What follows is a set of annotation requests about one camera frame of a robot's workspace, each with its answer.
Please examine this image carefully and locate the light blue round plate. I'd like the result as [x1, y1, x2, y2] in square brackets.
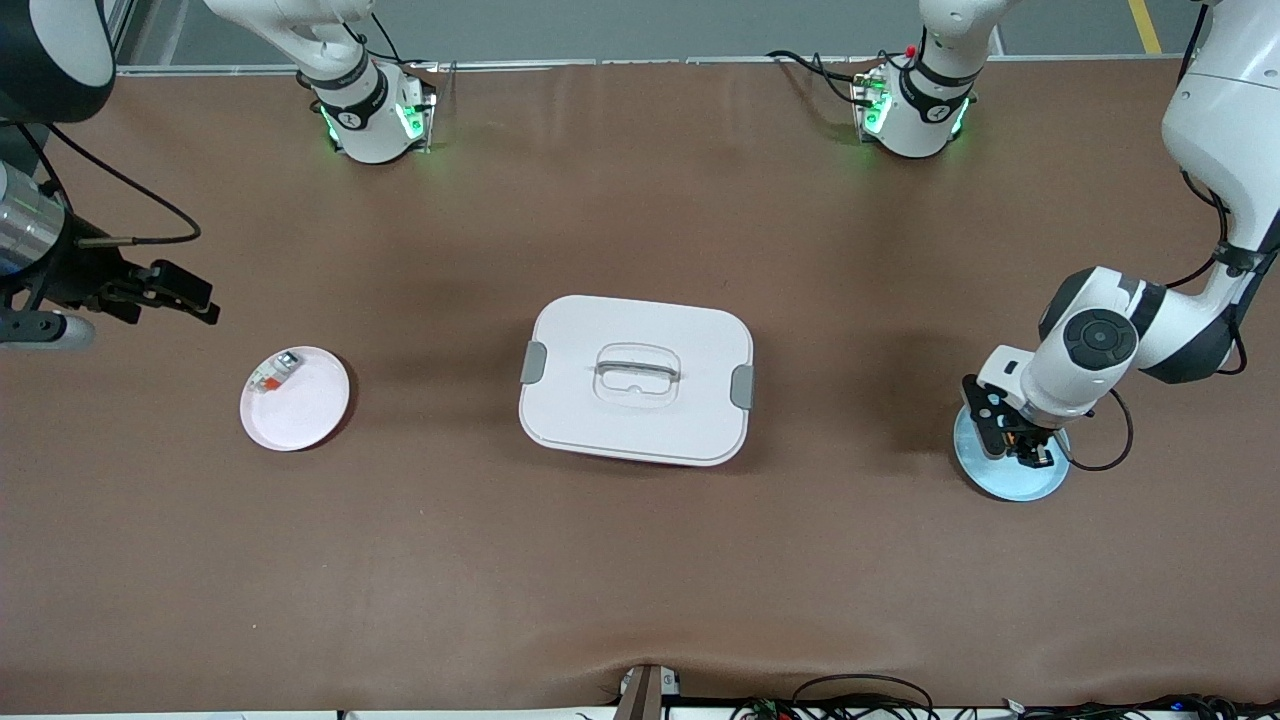
[952, 398, 1072, 503]

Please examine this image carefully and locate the black left base cable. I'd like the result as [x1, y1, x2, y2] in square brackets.
[766, 48, 883, 107]

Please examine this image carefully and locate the black base cable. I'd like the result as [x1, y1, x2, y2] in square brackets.
[365, 10, 441, 73]
[766, 48, 883, 107]

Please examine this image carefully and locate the aluminium frame strut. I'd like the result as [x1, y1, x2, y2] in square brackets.
[100, 0, 141, 76]

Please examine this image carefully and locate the aluminium table edge rail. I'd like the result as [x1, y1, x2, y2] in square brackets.
[115, 54, 1191, 77]

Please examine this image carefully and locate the black looped cable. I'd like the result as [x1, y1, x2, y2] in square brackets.
[790, 673, 936, 719]

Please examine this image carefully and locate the pink round plate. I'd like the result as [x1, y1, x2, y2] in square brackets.
[239, 345, 352, 453]

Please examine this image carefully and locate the white lidded storage box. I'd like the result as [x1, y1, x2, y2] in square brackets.
[518, 294, 756, 468]

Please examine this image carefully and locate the brown camera mount post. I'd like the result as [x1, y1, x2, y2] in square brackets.
[612, 663, 683, 720]

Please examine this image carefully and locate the tangled cable bundle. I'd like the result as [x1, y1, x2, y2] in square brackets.
[730, 693, 1280, 720]

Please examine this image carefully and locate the black right base cable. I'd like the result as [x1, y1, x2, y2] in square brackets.
[365, 10, 441, 73]

